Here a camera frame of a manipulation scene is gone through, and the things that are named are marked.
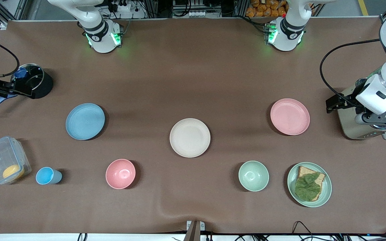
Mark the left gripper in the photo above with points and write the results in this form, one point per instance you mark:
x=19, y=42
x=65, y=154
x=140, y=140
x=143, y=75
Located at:
x=349, y=99

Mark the pink plate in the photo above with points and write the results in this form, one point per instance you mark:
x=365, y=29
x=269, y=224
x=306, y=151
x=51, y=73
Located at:
x=290, y=116

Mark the blue plate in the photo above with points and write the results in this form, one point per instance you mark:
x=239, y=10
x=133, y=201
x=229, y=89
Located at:
x=85, y=121

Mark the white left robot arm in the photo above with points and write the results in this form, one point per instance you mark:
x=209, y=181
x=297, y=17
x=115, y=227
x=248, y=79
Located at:
x=288, y=31

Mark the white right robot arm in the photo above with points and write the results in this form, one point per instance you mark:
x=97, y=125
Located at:
x=101, y=33

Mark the silver toaster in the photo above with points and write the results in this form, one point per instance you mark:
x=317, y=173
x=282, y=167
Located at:
x=350, y=125

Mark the glass lid with blue knob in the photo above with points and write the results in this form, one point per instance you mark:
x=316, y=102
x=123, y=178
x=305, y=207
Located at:
x=34, y=72

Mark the clear plastic container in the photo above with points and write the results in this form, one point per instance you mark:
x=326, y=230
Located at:
x=2, y=157

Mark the toast with lettuce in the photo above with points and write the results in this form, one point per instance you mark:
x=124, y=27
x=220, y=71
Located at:
x=303, y=171

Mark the yellow round food piece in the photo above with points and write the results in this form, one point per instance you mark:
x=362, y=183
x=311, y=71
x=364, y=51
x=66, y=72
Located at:
x=12, y=171

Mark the green plate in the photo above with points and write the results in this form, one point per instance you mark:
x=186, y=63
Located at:
x=327, y=190

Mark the blue cup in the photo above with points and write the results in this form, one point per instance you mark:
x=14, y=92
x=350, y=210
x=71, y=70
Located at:
x=45, y=176

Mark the green lettuce leaf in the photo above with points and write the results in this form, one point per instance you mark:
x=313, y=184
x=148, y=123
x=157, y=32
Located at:
x=307, y=189

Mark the green bowl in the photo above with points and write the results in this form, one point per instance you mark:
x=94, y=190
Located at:
x=253, y=175

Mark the bag of orange snacks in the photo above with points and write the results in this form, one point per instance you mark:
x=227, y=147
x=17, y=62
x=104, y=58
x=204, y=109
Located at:
x=266, y=8

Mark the pink bowl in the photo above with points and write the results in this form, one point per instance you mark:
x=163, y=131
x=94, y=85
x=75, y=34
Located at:
x=120, y=173

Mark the white power strip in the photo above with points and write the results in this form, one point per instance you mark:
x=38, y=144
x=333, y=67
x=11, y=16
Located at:
x=126, y=8

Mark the beige plate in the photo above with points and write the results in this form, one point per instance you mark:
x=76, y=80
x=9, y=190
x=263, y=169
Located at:
x=190, y=137

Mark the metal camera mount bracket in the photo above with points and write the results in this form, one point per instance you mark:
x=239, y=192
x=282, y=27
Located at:
x=194, y=230

